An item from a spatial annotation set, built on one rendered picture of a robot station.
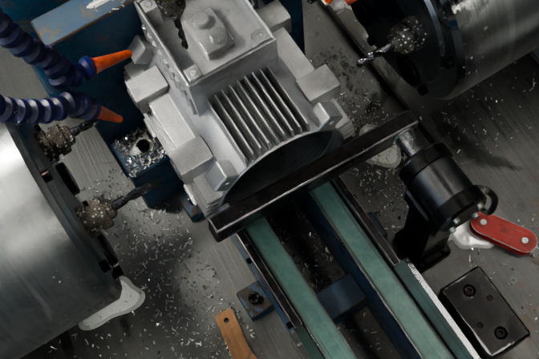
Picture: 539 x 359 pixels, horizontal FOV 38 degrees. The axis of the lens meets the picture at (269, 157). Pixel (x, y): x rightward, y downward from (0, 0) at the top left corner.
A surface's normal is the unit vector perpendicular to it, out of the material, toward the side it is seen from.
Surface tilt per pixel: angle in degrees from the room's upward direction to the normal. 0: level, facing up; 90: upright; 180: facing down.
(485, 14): 54
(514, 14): 62
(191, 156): 0
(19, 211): 24
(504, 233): 0
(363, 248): 0
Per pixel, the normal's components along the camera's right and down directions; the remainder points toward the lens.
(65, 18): -0.07, -0.40
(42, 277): 0.38, 0.39
